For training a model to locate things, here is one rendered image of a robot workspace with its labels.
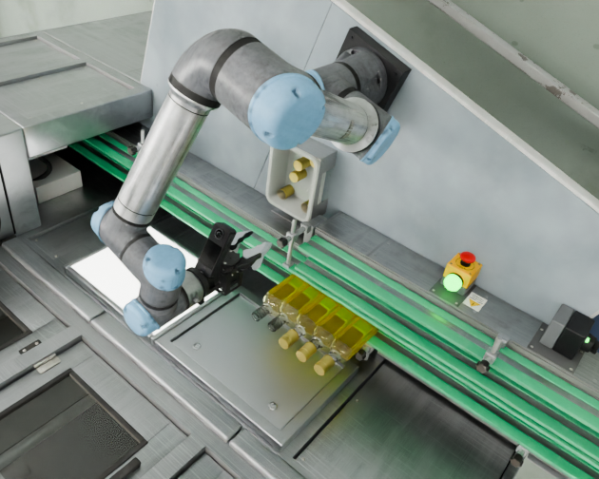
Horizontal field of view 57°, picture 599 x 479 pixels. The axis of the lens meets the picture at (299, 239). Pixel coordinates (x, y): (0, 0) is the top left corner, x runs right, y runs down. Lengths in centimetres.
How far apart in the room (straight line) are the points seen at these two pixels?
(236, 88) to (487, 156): 72
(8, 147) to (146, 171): 95
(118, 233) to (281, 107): 42
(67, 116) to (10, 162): 23
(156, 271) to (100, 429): 62
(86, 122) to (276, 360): 102
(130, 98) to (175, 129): 113
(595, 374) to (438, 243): 48
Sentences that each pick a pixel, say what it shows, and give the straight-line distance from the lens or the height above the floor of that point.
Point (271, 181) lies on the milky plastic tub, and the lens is 170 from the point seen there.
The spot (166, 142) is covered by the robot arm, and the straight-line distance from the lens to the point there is 98.
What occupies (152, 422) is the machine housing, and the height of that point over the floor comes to 147.
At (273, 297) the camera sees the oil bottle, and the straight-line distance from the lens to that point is 154.
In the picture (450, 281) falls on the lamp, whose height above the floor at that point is 85.
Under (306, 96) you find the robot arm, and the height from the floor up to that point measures 134.
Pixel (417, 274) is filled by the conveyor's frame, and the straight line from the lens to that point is 152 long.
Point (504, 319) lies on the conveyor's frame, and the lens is 149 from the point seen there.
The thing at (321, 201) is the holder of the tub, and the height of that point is 78.
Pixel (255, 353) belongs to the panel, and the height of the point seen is 115.
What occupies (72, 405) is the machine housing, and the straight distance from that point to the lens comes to 158.
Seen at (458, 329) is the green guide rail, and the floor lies 92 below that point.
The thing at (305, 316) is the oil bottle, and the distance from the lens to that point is 150.
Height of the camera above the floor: 197
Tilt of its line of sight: 41 degrees down
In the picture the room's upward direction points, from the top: 124 degrees counter-clockwise
